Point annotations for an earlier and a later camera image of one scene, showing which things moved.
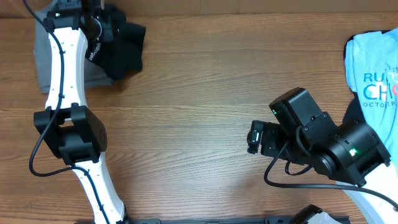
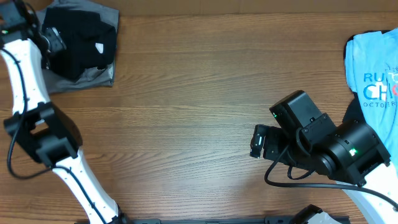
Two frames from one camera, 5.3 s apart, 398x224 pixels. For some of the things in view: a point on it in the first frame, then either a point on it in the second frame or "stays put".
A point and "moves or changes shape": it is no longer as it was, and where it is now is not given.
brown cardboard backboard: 16,8 stays put
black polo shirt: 124,53 moves or changes shape
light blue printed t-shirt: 371,65 stays put
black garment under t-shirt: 354,112 stays put
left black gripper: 105,20 → 48,54
